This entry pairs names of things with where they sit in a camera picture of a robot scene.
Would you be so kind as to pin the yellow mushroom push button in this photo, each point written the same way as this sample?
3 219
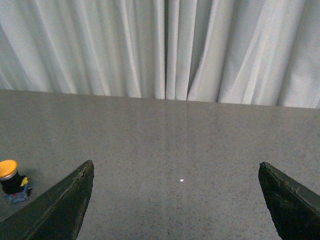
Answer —
17 188

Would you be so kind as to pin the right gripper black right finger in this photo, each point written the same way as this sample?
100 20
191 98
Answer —
294 209

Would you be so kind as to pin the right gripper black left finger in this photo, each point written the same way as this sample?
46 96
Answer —
58 213

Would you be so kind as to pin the white pleated curtain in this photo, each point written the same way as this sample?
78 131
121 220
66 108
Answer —
256 52

